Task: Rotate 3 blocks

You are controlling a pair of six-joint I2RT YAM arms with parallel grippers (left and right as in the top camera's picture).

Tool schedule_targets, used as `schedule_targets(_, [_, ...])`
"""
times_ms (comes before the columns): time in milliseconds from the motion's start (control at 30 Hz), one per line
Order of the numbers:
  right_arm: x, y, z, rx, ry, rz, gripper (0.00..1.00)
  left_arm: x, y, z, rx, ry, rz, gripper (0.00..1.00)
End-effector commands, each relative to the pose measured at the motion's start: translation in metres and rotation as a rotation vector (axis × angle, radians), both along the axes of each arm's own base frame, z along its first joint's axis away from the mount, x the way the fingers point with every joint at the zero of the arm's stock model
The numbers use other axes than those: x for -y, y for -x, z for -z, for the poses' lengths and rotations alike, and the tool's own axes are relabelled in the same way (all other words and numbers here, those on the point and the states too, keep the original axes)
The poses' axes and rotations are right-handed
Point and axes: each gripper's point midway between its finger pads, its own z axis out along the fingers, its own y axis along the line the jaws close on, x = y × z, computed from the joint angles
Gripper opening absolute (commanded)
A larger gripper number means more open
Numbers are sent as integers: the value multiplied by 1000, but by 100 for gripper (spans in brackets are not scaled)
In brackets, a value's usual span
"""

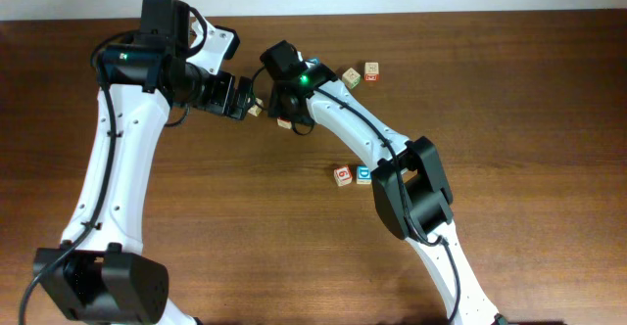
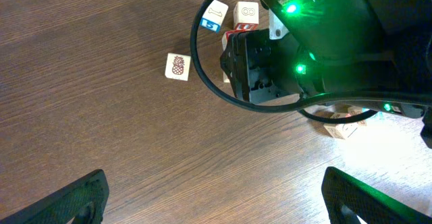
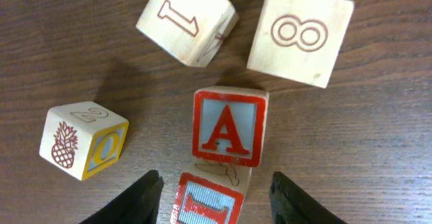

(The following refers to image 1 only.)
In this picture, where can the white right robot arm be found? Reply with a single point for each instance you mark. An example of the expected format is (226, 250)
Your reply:
(411, 191)

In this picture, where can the red number 9 block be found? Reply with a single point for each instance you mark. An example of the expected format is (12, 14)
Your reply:
(343, 175)

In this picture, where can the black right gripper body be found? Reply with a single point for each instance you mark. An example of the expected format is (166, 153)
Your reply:
(282, 105)

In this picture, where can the wooden block red bottom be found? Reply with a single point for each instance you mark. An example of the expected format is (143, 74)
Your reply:
(371, 71)

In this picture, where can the wooden block green print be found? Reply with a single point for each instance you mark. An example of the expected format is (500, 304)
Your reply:
(351, 78)

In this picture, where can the red letter I block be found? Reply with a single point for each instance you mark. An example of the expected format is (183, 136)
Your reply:
(285, 123)

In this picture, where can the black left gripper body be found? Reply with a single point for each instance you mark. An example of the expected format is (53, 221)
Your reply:
(214, 91)

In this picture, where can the plain wooden block near left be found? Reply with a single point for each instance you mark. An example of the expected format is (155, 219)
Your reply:
(256, 108)

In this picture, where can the blue letter D block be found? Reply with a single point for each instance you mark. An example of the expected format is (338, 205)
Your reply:
(363, 175)

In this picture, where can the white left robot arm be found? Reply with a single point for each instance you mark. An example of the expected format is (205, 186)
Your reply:
(98, 274)

